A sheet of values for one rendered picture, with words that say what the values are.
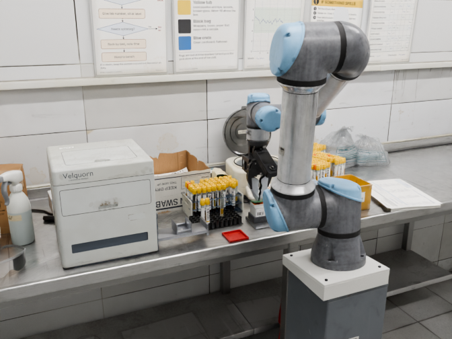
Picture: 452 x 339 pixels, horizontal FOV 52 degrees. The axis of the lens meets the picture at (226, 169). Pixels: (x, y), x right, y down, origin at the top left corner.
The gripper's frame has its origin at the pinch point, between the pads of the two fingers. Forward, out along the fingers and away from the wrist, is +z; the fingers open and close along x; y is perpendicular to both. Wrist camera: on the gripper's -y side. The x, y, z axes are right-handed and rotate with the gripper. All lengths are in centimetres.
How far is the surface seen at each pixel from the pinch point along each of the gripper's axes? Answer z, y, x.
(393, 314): 97, 38, -102
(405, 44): -46, 61, -109
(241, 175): 0.1, 24.3, -3.8
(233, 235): 9.7, -5.7, 11.9
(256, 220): 7.3, -2.0, 1.7
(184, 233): 5.9, -6.2, 28.5
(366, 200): 5.9, -2.9, -43.1
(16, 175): -13, 14, 76
